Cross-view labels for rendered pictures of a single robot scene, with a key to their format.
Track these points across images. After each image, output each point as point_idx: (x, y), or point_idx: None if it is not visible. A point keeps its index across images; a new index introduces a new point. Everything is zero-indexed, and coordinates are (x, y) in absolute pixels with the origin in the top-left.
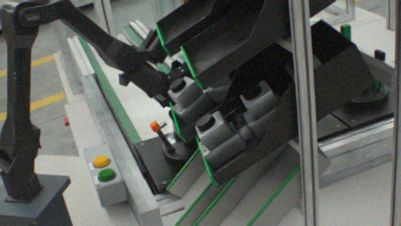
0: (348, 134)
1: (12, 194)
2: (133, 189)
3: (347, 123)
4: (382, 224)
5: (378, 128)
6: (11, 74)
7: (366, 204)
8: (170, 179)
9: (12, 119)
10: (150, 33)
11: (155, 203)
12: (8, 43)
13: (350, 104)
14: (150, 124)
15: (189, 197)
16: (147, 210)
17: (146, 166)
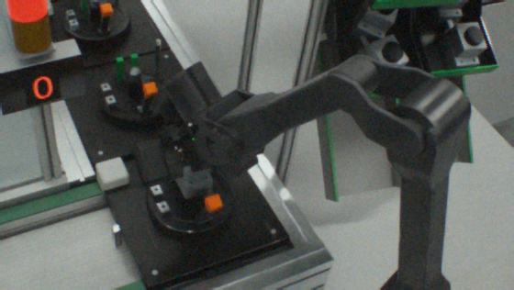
0: (179, 54)
1: None
2: (277, 274)
3: (162, 48)
4: (284, 83)
5: (173, 30)
6: (440, 217)
7: (251, 88)
8: (264, 226)
9: (439, 273)
10: (201, 74)
11: (312, 242)
12: (440, 177)
13: (120, 36)
14: (212, 206)
15: (339, 184)
16: (328, 250)
17: (225, 260)
